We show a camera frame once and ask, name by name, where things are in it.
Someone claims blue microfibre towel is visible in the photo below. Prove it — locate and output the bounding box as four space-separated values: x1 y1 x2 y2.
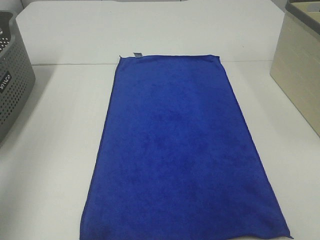
79 55 291 240

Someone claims beige storage box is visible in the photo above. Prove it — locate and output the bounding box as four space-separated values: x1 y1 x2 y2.
270 0 320 134

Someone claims grey perforated plastic basket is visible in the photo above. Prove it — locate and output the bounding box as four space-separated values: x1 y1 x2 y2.
0 10 36 141

